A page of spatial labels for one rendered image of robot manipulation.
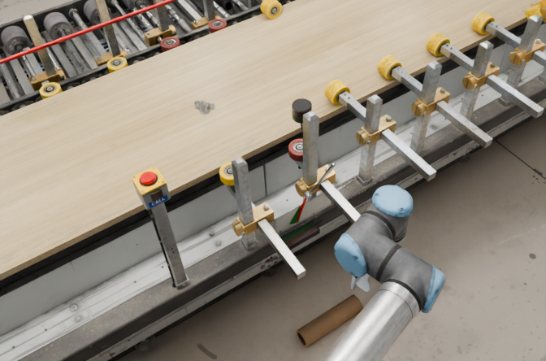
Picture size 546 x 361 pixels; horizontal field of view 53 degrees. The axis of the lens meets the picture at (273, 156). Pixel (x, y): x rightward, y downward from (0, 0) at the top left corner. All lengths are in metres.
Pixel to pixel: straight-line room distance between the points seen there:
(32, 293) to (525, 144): 2.60
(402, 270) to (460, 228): 1.74
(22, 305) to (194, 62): 1.10
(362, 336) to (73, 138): 1.36
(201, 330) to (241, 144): 0.97
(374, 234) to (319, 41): 1.30
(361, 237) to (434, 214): 1.73
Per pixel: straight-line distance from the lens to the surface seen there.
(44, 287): 1.95
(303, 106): 1.65
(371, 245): 1.20
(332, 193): 1.83
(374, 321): 1.10
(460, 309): 2.67
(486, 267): 2.82
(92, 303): 2.01
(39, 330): 2.03
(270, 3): 2.47
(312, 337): 2.44
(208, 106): 2.08
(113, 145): 2.03
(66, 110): 2.23
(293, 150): 1.89
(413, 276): 1.17
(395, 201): 1.27
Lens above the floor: 2.30
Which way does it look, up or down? 48 degrees down
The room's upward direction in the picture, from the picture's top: 3 degrees counter-clockwise
